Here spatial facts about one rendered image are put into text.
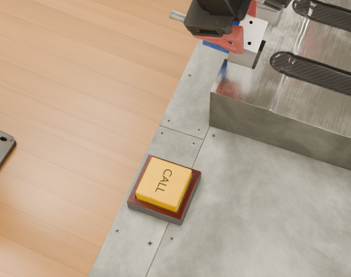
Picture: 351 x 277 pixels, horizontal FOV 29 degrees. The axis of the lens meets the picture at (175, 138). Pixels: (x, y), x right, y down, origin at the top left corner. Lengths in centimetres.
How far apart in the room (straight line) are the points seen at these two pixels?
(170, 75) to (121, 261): 31
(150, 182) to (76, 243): 13
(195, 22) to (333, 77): 23
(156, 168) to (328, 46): 30
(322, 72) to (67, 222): 41
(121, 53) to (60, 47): 10
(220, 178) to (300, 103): 15
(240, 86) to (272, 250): 23
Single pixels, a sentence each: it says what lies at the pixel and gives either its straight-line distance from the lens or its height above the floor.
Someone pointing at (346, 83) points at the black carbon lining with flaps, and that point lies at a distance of 99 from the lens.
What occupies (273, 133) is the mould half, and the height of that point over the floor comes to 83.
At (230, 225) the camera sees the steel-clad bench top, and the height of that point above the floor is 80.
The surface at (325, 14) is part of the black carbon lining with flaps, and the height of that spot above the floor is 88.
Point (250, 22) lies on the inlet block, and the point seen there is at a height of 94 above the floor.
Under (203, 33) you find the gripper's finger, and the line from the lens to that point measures 88.
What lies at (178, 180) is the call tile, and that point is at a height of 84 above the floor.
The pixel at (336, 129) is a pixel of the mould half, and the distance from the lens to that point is 94.
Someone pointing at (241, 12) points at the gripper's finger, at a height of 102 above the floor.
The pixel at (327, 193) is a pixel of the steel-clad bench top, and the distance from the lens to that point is 99.
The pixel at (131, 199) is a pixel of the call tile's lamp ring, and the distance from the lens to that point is 95.
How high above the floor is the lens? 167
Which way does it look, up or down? 60 degrees down
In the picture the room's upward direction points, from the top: 3 degrees counter-clockwise
